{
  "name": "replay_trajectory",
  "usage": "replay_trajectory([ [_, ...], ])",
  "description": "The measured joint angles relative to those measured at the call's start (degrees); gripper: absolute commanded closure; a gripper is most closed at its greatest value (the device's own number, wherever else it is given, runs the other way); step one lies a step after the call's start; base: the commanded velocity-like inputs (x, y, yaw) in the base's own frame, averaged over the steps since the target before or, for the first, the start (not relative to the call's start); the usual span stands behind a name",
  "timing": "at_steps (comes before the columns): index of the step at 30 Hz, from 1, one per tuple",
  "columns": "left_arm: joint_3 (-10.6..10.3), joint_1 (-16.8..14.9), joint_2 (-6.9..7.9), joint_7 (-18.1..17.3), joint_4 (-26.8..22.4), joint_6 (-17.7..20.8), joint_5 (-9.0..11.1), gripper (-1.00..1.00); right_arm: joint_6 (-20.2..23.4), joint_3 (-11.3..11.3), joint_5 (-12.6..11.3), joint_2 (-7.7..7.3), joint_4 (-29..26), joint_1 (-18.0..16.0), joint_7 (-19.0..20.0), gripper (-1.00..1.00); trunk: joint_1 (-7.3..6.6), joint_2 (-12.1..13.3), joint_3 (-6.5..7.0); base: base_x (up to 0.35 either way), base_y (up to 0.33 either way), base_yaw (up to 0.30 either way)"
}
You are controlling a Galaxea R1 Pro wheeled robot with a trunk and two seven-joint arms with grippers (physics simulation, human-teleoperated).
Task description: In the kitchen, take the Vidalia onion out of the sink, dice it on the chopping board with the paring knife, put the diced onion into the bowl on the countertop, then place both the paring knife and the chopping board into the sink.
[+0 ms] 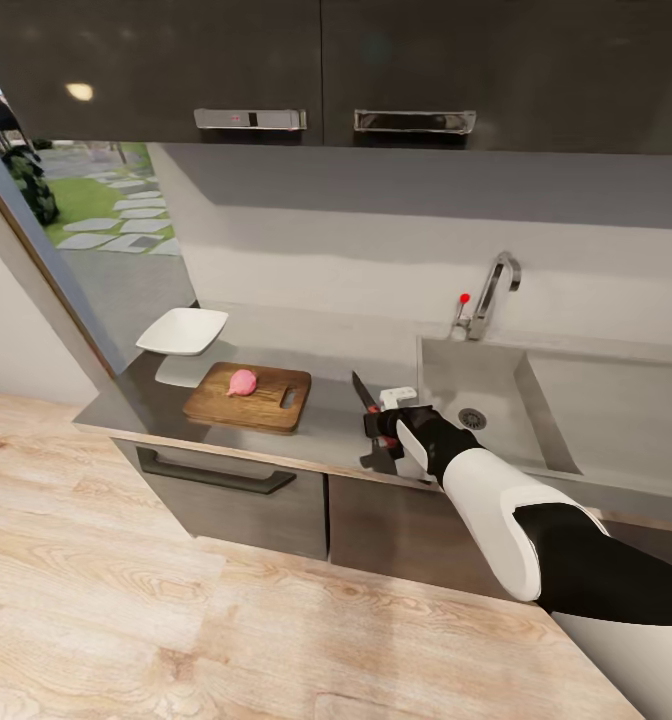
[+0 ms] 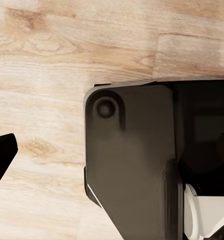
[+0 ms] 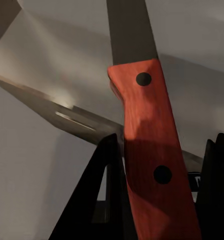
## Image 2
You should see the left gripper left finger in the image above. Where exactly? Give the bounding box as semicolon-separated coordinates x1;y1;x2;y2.
0;133;18;180

